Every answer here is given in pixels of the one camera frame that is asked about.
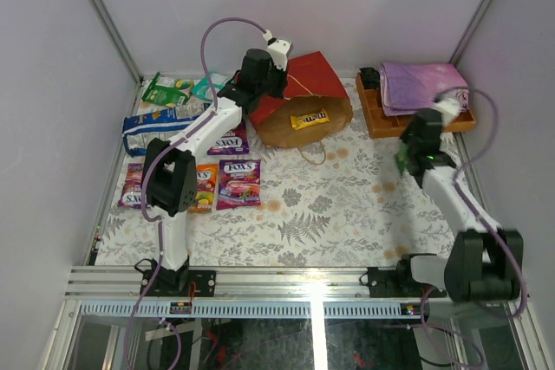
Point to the purple Fox's candy bag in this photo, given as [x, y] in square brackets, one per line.
[131, 189]

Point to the aluminium front rail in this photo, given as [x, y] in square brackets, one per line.
[231, 283]

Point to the orange Fox's candy bag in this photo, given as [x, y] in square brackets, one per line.
[206, 183]

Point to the orange wooden compartment tray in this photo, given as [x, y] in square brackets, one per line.
[381, 126]

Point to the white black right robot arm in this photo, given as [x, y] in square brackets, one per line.
[484, 264]

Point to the red brown paper bag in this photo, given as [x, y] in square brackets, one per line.
[312, 85]

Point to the green Fox's candy bag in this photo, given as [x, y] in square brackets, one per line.
[167, 92]

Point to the teal green snack packet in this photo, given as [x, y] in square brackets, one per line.
[206, 87]

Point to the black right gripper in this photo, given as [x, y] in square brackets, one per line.
[406, 135]

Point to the blue grey cable duct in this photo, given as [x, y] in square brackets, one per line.
[249, 310]

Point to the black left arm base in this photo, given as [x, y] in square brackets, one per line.
[161, 282]

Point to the red Fox's candy bag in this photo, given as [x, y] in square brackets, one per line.
[239, 183]

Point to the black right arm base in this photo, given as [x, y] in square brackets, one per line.
[390, 281]

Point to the dark packet in tray corner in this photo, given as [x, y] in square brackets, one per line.
[370, 78]

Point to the blue white snack packet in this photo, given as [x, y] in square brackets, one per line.
[139, 130]

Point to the yellow snack packet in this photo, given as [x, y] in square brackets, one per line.
[308, 120]

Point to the purple princess print cloth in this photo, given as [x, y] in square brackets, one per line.
[406, 88]

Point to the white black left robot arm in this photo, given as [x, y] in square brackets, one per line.
[169, 182]

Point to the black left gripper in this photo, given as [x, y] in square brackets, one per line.
[272, 85]

